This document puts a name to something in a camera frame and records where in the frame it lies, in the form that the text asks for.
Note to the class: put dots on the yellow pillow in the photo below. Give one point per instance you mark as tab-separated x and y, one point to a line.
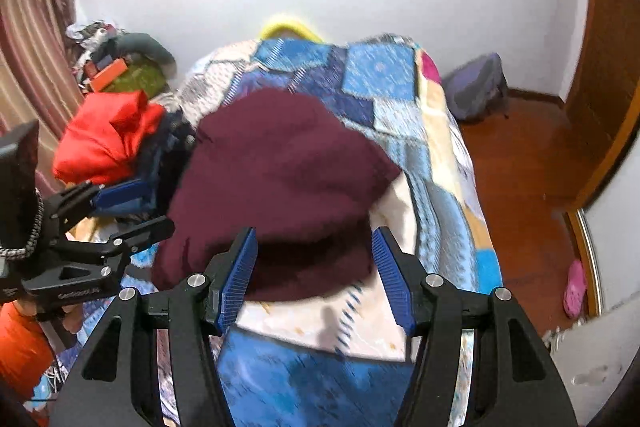
290	27

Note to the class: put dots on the green cloth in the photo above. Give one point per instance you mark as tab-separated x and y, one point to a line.
140	79

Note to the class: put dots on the grey purple backpack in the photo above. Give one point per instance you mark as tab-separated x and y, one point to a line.
475	87

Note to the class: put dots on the pink slipper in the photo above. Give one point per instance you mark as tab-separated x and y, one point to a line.
575	287

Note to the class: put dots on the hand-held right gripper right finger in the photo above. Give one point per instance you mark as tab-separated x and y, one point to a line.
392	277

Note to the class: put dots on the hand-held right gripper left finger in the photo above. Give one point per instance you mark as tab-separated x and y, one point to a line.
235	277

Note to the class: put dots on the navy folded garment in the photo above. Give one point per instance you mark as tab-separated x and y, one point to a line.
167	147

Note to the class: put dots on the white board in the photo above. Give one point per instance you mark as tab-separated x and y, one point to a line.
595	357

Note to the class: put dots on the grey cloth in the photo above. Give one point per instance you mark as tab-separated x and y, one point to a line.
147	47

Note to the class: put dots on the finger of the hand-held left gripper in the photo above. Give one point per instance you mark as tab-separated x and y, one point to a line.
120	194
135	234

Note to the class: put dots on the striped curtain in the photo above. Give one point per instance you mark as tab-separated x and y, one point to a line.
30	47

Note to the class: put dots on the maroon button shirt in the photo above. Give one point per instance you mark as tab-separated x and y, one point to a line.
280	167

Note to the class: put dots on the person's left hand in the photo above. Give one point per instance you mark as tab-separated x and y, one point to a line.
72	318

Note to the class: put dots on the red folded garment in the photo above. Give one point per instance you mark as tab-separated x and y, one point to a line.
105	137

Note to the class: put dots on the patchwork blanket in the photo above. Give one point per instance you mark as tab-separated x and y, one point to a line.
390	117

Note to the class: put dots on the orange box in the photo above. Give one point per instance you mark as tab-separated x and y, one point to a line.
106	76

